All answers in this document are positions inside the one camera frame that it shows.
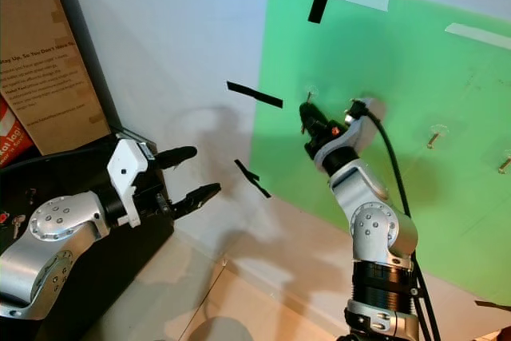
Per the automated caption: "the forked black tape strip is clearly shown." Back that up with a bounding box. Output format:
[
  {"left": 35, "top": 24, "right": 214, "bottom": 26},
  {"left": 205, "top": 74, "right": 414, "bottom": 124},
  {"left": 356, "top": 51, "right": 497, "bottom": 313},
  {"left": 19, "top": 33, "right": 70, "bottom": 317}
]
[{"left": 234, "top": 158, "right": 273, "bottom": 199}]

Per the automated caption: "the brown printed cardboard box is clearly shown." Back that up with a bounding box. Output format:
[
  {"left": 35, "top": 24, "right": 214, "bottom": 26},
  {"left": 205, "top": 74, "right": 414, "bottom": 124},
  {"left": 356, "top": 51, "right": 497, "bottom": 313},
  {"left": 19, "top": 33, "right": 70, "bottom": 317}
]
[{"left": 0, "top": 0, "right": 125, "bottom": 156}]

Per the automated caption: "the black glass table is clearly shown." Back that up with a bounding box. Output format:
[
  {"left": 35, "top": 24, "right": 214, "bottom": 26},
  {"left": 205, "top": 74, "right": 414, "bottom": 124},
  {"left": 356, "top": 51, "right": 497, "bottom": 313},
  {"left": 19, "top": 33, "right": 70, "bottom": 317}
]
[{"left": 0, "top": 129, "right": 177, "bottom": 341}]

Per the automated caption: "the orange white shopping bag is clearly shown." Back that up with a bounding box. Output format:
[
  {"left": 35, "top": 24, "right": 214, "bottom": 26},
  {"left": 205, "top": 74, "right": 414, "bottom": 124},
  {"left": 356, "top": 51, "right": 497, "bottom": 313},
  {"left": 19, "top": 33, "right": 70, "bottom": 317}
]
[{"left": 0, "top": 100, "right": 35, "bottom": 169}]

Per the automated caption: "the clear wall hook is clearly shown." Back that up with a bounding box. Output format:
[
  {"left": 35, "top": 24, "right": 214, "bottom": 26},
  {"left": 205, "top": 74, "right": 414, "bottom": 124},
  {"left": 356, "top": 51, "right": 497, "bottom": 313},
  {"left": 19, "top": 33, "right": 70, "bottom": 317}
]
[
  {"left": 426, "top": 123, "right": 451, "bottom": 150},
  {"left": 303, "top": 85, "right": 322, "bottom": 107},
  {"left": 496, "top": 149, "right": 511, "bottom": 176}
]

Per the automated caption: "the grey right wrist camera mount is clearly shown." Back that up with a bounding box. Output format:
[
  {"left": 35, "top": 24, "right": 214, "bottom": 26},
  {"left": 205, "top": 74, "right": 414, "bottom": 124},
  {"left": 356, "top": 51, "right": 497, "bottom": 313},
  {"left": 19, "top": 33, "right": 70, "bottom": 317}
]
[{"left": 323, "top": 97, "right": 378, "bottom": 174}]

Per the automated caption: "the green wall board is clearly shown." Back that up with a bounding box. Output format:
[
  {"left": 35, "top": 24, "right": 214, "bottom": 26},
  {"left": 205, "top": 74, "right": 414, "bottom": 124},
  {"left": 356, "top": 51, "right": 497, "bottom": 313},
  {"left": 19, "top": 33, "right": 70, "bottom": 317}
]
[{"left": 247, "top": 0, "right": 511, "bottom": 307}]

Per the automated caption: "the plain silver key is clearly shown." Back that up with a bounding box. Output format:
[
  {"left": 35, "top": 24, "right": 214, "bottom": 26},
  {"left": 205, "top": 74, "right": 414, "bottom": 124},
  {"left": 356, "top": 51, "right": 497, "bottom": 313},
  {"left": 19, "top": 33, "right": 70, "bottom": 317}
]
[{"left": 11, "top": 212, "right": 27, "bottom": 239}]

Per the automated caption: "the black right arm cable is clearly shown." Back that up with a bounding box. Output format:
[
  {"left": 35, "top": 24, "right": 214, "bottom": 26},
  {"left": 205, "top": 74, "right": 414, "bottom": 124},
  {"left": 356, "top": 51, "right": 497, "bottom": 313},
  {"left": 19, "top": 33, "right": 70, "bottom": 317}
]
[{"left": 362, "top": 109, "right": 442, "bottom": 341}]

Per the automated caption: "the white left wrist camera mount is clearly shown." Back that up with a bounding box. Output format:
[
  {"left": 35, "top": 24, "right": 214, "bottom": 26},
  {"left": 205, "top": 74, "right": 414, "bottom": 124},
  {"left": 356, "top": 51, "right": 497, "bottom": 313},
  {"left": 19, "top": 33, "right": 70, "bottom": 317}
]
[{"left": 107, "top": 137, "right": 157, "bottom": 228}]

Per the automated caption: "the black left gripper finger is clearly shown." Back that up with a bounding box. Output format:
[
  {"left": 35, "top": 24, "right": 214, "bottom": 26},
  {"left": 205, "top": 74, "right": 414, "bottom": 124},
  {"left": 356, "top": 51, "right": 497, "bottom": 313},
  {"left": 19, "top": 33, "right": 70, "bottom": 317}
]
[
  {"left": 154, "top": 146, "right": 199, "bottom": 171},
  {"left": 168, "top": 183, "right": 223, "bottom": 219}
]

